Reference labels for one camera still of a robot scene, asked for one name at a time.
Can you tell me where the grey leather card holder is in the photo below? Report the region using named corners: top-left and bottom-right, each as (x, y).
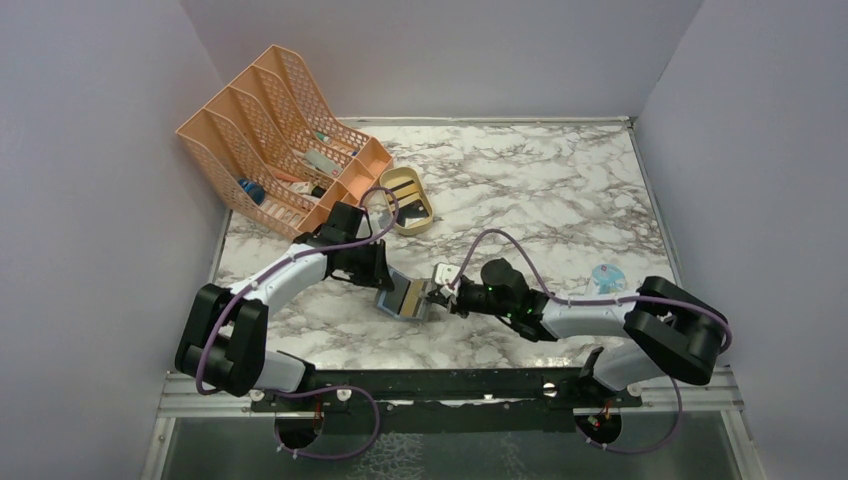
top-left (374, 267), bottom-right (432, 321)

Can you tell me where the gold credit card black stripe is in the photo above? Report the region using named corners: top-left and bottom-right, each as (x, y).
top-left (399, 279), bottom-right (429, 319)

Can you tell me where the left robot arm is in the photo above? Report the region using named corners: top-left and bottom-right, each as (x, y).
top-left (175, 202), bottom-right (394, 411)

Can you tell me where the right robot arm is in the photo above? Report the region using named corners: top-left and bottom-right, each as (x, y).
top-left (426, 259), bottom-right (729, 407)

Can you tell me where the stack of credit cards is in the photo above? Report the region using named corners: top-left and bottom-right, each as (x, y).
top-left (389, 177), bottom-right (422, 206)

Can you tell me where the beige oval tray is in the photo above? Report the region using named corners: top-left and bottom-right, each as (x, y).
top-left (379, 167), bottom-right (434, 236)

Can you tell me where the white tube in organizer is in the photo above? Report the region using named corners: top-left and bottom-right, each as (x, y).
top-left (294, 149), bottom-right (344, 178)

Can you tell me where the green capped marker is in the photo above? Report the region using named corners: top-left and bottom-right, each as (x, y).
top-left (315, 131), bottom-right (333, 145)

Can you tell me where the blue item in organizer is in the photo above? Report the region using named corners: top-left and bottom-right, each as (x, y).
top-left (238, 178), bottom-right (267, 206)

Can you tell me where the orange plastic file organizer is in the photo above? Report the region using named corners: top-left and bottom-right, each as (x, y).
top-left (176, 45), bottom-right (393, 239)

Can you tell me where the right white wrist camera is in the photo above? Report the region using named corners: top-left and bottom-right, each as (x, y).
top-left (432, 262), bottom-right (459, 288)

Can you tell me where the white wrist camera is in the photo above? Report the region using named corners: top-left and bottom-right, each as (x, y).
top-left (432, 262), bottom-right (459, 288)
top-left (370, 210), bottom-right (393, 231)

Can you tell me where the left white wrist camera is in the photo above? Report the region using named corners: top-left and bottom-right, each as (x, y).
top-left (370, 210), bottom-right (393, 231)

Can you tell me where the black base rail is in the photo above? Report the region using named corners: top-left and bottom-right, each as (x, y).
top-left (250, 367), bottom-right (642, 439)

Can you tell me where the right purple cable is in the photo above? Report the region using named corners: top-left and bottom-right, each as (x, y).
top-left (450, 228), bottom-right (734, 456)

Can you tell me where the purple cable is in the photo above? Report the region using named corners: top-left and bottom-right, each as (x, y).
top-left (450, 228), bottom-right (734, 456)
top-left (194, 186), bottom-right (401, 462)

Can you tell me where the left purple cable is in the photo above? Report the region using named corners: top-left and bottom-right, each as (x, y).
top-left (194, 186), bottom-right (401, 462)

